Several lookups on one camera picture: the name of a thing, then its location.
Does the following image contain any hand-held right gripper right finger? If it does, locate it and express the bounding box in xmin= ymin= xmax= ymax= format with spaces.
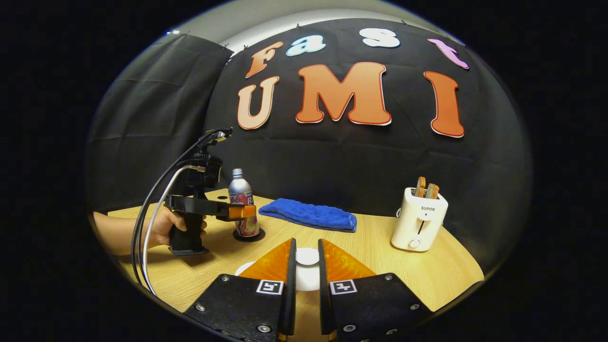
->
xmin=318 ymin=239 xmax=434 ymax=342

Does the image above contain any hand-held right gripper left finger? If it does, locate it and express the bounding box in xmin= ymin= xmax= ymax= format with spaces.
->
xmin=183 ymin=238 xmax=297 ymax=342

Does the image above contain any silver water bottle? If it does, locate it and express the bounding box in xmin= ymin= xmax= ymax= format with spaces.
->
xmin=228 ymin=168 xmax=260 ymax=237

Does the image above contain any dark round coaster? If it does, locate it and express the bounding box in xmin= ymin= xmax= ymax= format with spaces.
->
xmin=232 ymin=228 xmax=266 ymax=243

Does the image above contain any white teacup lid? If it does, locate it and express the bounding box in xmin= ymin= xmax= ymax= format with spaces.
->
xmin=295 ymin=247 xmax=321 ymax=291

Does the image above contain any white toaster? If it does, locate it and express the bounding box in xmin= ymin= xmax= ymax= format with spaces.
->
xmin=391 ymin=187 xmax=448 ymax=252

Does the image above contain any blue towel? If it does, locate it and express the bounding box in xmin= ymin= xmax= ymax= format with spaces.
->
xmin=258 ymin=198 xmax=358 ymax=233

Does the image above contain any black backdrop cloth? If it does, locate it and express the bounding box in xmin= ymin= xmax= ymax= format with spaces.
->
xmin=85 ymin=18 xmax=533 ymax=274

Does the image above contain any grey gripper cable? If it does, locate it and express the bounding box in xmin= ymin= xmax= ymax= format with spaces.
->
xmin=142 ymin=164 xmax=206 ymax=296

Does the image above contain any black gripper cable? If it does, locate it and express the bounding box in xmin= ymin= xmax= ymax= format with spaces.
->
xmin=130 ymin=127 xmax=234 ymax=288

